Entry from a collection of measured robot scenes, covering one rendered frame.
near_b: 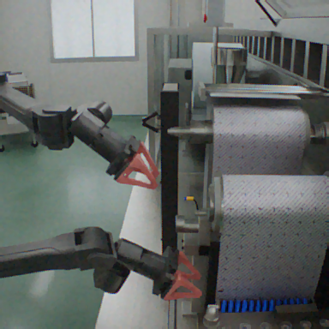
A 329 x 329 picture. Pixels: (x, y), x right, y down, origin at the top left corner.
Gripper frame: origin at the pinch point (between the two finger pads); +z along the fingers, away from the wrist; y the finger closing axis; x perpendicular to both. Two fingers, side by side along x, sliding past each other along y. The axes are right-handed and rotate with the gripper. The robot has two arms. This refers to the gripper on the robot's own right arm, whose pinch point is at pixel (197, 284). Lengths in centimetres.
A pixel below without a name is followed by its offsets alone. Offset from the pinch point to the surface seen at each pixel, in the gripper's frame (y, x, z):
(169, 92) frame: -33.7, 27.5, -23.3
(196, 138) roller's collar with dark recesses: -28.7, 21.3, -11.6
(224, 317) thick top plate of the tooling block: 5.1, -1.5, 7.8
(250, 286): -0.4, 5.0, 11.0
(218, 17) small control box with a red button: -58, 52, -20
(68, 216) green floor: -208, -148, -43
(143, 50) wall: -555, -32, -68
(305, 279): -0.6, 12.2, 21.4
